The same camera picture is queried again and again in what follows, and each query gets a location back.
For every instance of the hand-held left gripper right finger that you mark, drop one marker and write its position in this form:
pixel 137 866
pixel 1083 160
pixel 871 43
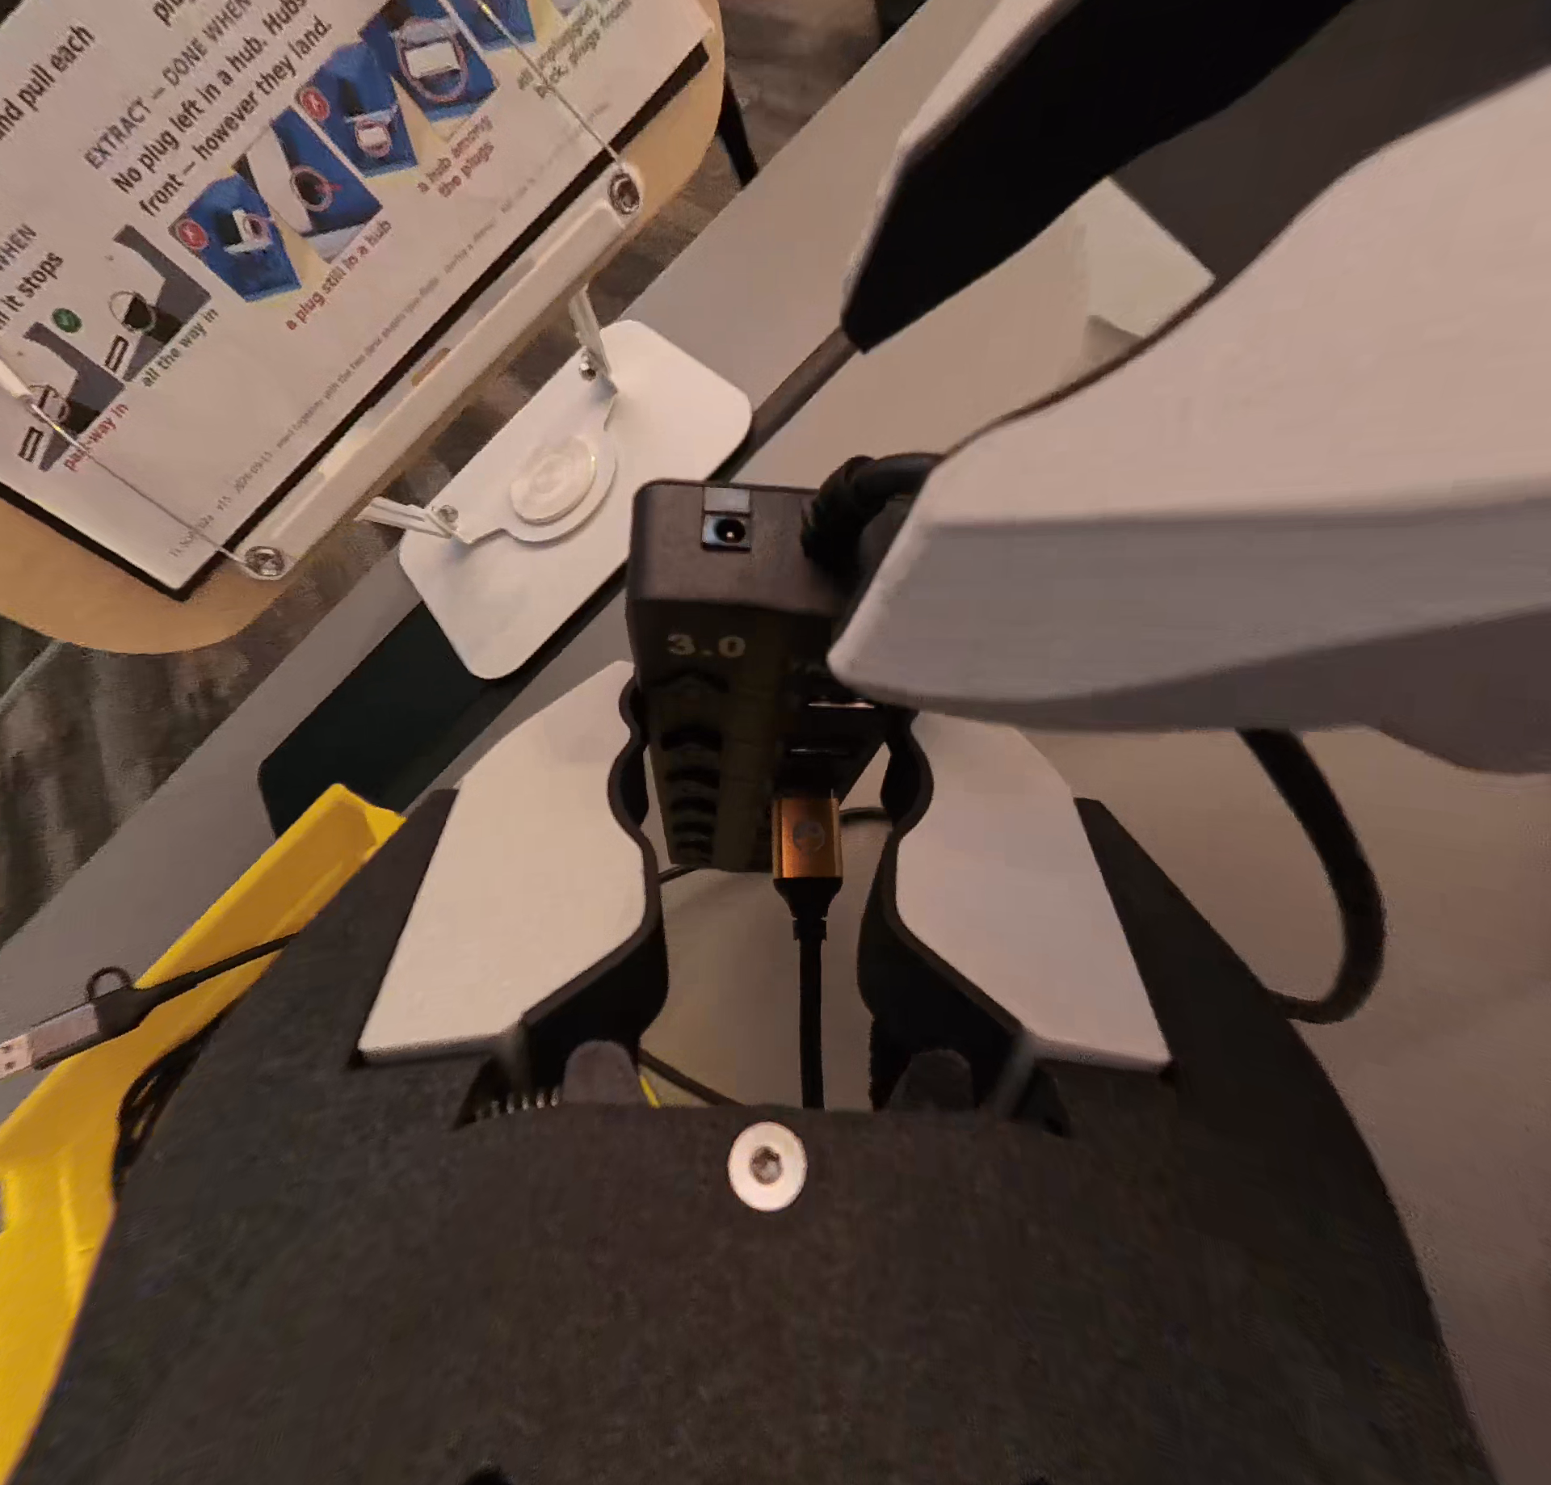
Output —
pixel 1031 905

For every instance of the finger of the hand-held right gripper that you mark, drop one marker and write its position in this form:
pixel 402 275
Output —
pixel 994 56
pixel 1212 565

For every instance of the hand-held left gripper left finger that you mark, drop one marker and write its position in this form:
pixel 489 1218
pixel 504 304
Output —
pixel 510 892

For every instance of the white stand base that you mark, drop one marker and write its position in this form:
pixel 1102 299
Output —
pixel 655 408

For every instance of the yellow plastic bin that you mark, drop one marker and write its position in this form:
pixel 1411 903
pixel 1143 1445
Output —
pixel 49 1171

